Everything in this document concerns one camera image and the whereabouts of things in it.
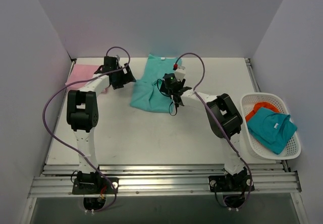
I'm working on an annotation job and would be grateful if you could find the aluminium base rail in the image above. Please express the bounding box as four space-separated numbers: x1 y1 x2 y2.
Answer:
28 163 301 198

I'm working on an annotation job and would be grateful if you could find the mint green t shirt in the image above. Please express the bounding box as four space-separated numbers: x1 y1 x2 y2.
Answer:
130 54 182 113

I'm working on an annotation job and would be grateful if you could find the orange t shirt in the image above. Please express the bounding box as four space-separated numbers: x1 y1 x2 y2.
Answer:
245 101 281 122

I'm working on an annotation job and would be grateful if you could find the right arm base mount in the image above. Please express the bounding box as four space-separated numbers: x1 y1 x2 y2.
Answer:
208 167 255 211

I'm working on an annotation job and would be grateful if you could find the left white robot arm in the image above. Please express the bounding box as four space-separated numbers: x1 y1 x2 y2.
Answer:
67 56 136 193

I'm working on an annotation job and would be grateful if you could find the teal blue t shirt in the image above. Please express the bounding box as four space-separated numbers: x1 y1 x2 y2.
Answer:
247 107 297 154

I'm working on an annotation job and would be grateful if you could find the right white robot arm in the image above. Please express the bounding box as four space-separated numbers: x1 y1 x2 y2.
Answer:
157 73 245 190

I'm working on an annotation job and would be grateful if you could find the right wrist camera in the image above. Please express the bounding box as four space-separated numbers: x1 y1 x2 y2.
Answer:
173 64 186 81

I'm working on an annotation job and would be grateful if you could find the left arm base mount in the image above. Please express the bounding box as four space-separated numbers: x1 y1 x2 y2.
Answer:
70 171 119 213

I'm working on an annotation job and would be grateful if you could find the folded pink t shirt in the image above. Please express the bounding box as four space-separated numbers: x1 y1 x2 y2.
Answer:
65 64 108 93

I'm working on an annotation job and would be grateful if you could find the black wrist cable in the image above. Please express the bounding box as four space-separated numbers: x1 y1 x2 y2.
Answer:
156 78 182 117

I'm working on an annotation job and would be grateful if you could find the white plastic basket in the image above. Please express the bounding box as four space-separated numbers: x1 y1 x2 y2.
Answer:
240 92 301 160

